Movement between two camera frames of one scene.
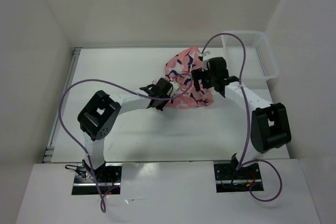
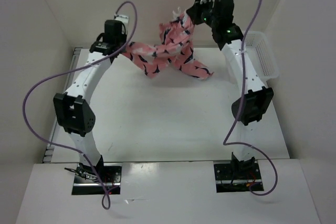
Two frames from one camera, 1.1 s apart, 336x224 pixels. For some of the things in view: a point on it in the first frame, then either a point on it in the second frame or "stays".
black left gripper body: x=167 y=96 -> x=123 y=40
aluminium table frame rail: x=50 y=149 stays
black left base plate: x=108 y=177 stays
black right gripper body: x=208 y=78 -> x=203 y=12
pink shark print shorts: x=179 y=69 -> x=174 y=50
